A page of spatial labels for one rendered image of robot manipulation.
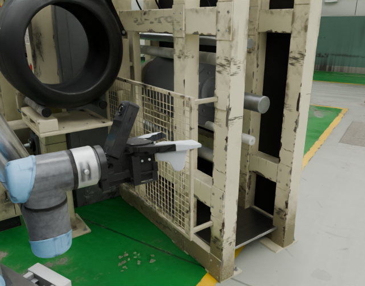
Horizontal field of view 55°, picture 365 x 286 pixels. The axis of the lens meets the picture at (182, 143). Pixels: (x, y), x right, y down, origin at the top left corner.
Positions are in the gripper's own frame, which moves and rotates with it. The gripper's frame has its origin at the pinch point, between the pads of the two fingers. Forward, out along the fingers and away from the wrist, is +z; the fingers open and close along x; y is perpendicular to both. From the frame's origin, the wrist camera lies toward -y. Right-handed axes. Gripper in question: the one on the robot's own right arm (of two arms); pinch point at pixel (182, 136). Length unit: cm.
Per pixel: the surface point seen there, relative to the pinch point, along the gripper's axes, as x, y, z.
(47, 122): -107, 6, -9
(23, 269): -135, 89, -29
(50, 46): -140, -30, 5
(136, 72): -140, -13, 54
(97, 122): -112, 11, 16
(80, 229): -154, 85, 9
